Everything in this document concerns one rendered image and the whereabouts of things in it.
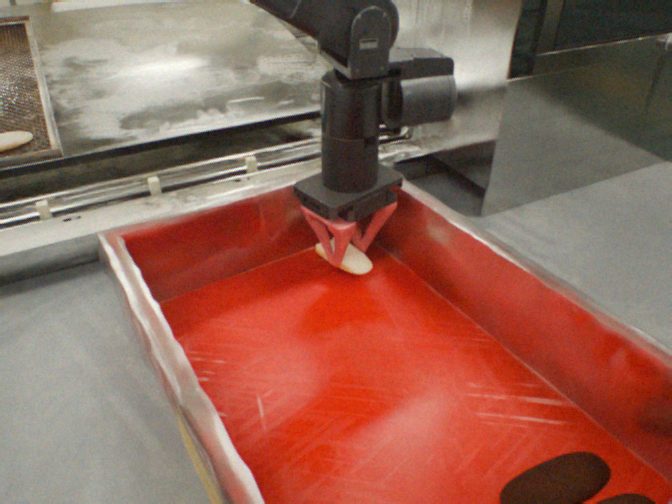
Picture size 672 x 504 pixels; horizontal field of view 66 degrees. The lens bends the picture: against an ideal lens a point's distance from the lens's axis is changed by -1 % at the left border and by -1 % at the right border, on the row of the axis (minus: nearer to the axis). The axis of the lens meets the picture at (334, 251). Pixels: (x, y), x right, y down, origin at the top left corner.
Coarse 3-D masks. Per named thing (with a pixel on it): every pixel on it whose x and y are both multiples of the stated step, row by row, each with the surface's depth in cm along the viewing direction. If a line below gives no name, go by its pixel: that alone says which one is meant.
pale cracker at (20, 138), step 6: (12, 132) 75; (18, 132) 75; (24, 132) 75; (0, 138) 73; (6, 138) 73; (12, 138) 73; (18, 138) 74; (24, 138) 74; (30, 138) 75; (0, 144) 72; (6, 144) 73; (12, 144) 73; (18, 144) 74; (0, 150) 72
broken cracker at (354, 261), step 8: (320, 248) 61; (352, 248) 60; (344, 256) 59; (352, 256) 59; (360, 256) 59; (344, 264) 58; (352, 264) 58; (360, 264) 58; (368, 264) 58; (352, 272) 58; (360, 272) 58
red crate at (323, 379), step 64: (320, 256) 64; (384, 256) 64; (192, 320) 55; (256, 320) 55; (320, 320) 55; (384, 320) 55; (448, 320) 55; (256, 384) 48; (320, 384) 48; (384, 384) 48; (448, 384) 48; (512, 384) 48; (256, 448) 43; (320, 448) 43; (384, 448) 43; (448, 448) 43; (512, 448) 43; (576, 448) 43
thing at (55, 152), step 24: (0, 24) 101; (24, 24) 102; (0, 48) 95; (24, 48) 95; (48, 96) 82; (0, 120) 78; (24, 120) 79; (48, 120) 79; (48, 144) 75; (0, 168) 70
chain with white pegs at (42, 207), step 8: (248, 160) 76; (248, 168) 77; (256, 168) 77; (152, 184) 71; (152, 192) 71; (160, 192) 72; (40, 208) 66; (48, 208) 66; (40, 216) 66; (48, 216) 67
